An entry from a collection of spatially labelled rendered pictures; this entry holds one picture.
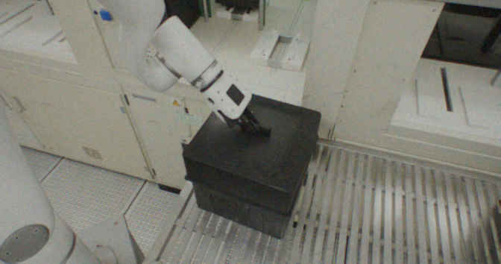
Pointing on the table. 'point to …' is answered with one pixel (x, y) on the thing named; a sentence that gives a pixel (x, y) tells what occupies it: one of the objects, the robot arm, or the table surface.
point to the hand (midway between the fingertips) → (253, 124)
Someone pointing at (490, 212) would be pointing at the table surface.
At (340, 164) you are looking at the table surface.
